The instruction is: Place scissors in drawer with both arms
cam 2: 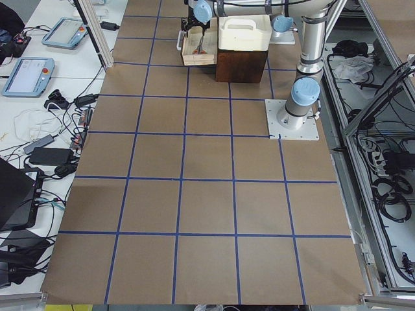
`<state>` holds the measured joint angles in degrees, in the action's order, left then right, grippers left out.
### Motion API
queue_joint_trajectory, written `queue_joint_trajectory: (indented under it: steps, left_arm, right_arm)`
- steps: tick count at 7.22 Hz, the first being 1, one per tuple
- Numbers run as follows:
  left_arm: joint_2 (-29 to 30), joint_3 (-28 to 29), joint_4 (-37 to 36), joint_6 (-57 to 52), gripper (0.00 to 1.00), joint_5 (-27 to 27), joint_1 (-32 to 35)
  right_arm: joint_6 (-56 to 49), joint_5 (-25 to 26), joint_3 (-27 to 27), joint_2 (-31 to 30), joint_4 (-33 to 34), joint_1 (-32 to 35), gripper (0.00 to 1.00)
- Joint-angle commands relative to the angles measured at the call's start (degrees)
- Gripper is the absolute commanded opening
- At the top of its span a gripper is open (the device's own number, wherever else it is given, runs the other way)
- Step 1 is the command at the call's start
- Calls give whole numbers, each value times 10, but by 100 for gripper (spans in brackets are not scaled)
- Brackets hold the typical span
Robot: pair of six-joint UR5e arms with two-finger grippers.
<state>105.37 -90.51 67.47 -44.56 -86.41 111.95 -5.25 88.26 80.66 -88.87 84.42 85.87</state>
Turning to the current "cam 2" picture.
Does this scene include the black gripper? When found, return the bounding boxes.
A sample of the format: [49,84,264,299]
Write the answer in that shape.
[181,6,211,39]

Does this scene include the white drawer handle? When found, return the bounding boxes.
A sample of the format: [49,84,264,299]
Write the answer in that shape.
[176,30,183,51]

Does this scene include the light wooden drawer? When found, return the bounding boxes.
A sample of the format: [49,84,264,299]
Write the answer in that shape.
[181,27,218,66]

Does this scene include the grey orange scissors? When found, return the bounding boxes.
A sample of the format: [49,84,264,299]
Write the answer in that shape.
[192,37,206,55]

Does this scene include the brown wooden drawer cabinet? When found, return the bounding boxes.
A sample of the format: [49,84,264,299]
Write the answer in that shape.
[215,49,268,84]

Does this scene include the white plastic tray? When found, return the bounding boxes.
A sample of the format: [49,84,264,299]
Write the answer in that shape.
[218,15,272,52]

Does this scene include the black power adapter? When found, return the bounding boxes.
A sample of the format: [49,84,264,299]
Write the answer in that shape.
[100,21,120,31]

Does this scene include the far blue teach pendant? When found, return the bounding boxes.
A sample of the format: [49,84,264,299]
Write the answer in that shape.
[41,17,88,50]

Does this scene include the blue teach pendant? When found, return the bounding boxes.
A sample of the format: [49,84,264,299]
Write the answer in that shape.
[41,17,88,50]
[1,57,54,98]

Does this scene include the near blue teach pendant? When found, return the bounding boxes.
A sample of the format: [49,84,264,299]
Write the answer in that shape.
[1,57,54,98]

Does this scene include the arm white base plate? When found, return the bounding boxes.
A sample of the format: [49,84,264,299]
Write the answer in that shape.
[270,30,295,45]
[265,99,320,141]

